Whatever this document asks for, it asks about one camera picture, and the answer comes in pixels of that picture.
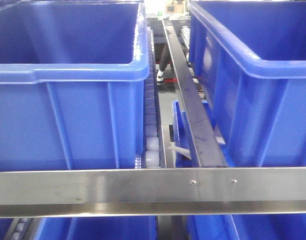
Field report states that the blue bin lower shelf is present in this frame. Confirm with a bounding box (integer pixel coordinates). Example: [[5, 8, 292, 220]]
[[172, 100, 198, 168]]

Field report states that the white roller track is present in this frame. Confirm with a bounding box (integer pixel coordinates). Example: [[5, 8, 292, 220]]
[[135, 27, 160, 169]]

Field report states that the person in background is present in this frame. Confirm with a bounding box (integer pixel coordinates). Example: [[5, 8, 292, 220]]
[[156, 44, 171, 85]]

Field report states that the large blue bin left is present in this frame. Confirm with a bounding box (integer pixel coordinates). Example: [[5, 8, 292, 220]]
[[0, 0, 150, 172]]

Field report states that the large blue bin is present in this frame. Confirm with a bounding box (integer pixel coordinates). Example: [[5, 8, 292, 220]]
[[189, 0, 306, 167], [0, 0, 150, 172]]

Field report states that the large blue bin right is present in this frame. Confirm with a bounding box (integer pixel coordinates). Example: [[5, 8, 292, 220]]
[[189, 0, 306, 167]]

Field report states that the steel shelf divider rail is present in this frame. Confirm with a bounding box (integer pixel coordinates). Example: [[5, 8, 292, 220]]
[[163, 20, 227, 168]]

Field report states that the steel shelf front rail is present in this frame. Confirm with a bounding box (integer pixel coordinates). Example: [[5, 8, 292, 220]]
[[0, 167, 306, 218]]

